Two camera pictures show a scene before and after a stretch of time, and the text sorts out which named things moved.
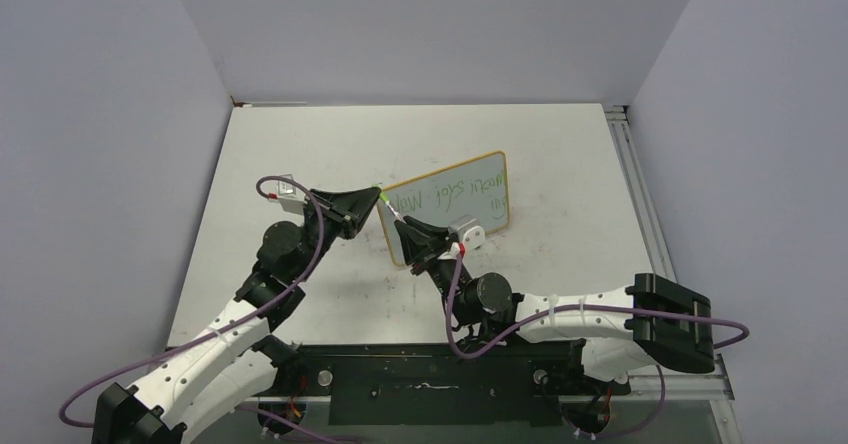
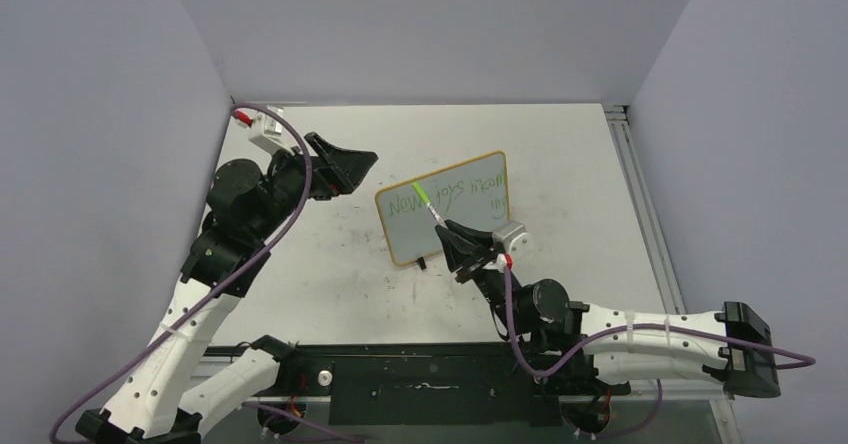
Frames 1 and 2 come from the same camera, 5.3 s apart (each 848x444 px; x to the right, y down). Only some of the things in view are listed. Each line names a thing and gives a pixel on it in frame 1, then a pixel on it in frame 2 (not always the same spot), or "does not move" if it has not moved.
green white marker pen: [387, 202] to [422, 194]
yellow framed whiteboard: [478, 188] does not move
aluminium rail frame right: [655, 243] does not move
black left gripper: [347, 211] to [336, 171]
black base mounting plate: [438, 384] does not move
